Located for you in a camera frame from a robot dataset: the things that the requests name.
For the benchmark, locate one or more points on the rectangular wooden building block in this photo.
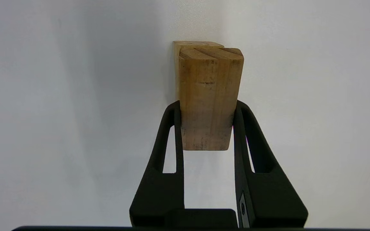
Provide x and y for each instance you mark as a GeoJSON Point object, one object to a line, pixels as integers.
{"type": "Point", "coordinates": [209, 96]}

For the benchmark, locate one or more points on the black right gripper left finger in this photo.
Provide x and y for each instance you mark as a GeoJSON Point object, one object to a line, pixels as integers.
{"type": "Point", "coordinates": [159, 192]}

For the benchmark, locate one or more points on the arched wooden building block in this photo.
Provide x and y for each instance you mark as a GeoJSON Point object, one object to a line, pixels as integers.
{"type": "Point", "coordinates": [176, 64]}

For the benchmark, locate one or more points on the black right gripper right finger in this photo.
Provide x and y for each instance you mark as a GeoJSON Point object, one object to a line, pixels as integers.
{"type": "Point", "coordinates": [268, 195]}

